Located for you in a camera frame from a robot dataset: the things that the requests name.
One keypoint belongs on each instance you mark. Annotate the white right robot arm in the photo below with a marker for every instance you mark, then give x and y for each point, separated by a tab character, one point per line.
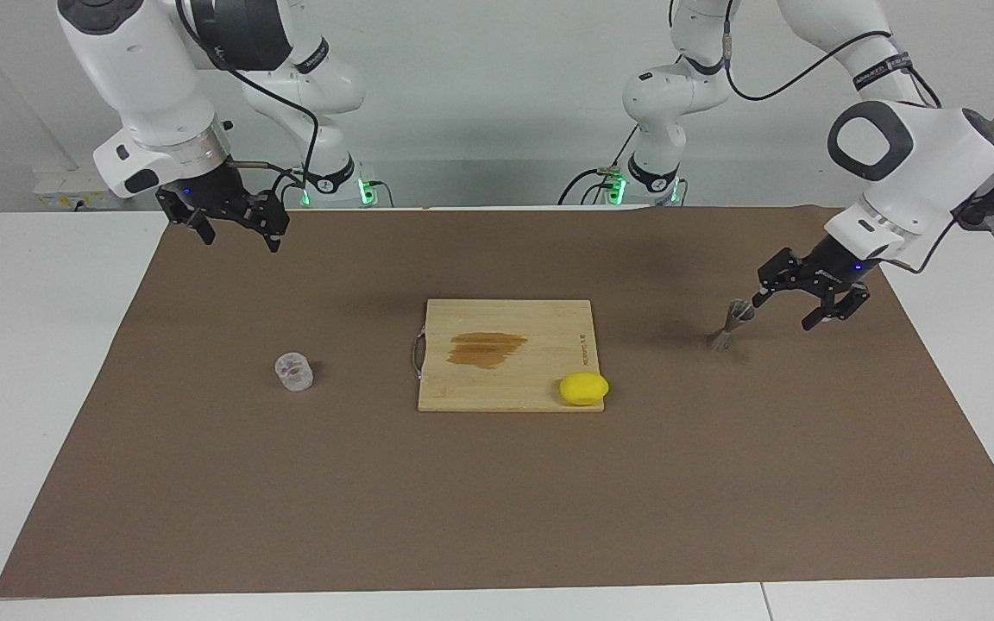
143	78

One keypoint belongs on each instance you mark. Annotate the wooden cutting board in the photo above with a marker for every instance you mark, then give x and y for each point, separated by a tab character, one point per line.
506	379

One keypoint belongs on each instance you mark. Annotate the yellow lemon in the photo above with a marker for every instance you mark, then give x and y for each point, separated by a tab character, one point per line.
584	389

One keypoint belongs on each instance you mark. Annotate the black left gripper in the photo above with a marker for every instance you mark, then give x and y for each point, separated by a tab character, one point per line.
838	263

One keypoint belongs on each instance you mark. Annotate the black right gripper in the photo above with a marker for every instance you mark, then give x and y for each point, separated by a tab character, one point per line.
208	194

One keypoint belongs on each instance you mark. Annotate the white wall socket strip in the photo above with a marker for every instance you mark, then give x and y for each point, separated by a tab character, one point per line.
70	191

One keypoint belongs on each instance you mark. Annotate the metal double jigger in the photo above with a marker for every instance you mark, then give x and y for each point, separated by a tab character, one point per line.
732	326

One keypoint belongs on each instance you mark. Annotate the brown table mat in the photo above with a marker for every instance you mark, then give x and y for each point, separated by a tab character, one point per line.
497	500

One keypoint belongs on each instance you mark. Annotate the clear glass cup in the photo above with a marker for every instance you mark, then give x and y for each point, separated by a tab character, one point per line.
294	372

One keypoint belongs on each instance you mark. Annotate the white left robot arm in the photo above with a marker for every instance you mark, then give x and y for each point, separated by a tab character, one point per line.
920	155

